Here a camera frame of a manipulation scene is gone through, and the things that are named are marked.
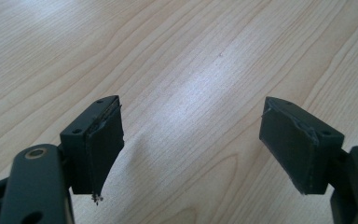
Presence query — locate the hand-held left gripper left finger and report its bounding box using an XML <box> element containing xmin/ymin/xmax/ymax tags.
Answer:
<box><xmin>59</xmin><ymin>94</ymin><xmax>126</xmax><ymax>206</ymax></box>

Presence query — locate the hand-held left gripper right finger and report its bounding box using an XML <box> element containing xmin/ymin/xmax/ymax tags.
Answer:
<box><xmin>258</xmin><ymin>96</ymin><xmax>345</xmax><ymax>196</ymax></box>

